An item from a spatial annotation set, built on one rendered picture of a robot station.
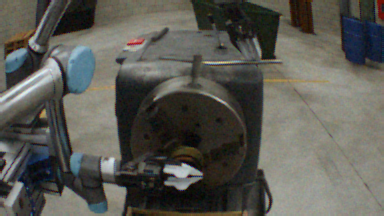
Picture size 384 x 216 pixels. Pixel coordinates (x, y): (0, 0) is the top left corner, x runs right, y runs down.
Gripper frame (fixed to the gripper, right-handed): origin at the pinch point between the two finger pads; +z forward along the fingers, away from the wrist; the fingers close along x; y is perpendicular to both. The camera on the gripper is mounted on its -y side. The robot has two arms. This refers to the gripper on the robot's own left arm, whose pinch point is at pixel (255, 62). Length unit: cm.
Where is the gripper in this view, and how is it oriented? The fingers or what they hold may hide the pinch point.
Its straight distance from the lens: 124.9
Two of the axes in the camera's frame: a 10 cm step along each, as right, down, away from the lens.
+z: 3.4, 8.8, 3.2
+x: 9.4, -3.0, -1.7
